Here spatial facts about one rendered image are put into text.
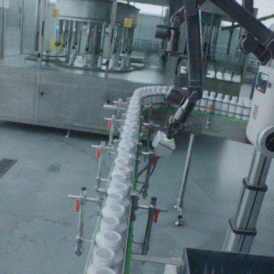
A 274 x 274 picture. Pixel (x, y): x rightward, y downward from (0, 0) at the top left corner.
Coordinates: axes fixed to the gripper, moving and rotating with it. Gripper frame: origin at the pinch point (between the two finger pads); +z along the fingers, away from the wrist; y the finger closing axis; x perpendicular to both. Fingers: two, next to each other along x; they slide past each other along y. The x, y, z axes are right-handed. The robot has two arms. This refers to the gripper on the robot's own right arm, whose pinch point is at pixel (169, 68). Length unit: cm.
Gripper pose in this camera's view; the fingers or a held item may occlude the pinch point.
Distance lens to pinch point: 173.4
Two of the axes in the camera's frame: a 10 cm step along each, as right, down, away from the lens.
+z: -1.3, 9.4, 3.1
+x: -0.3, 3.1, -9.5
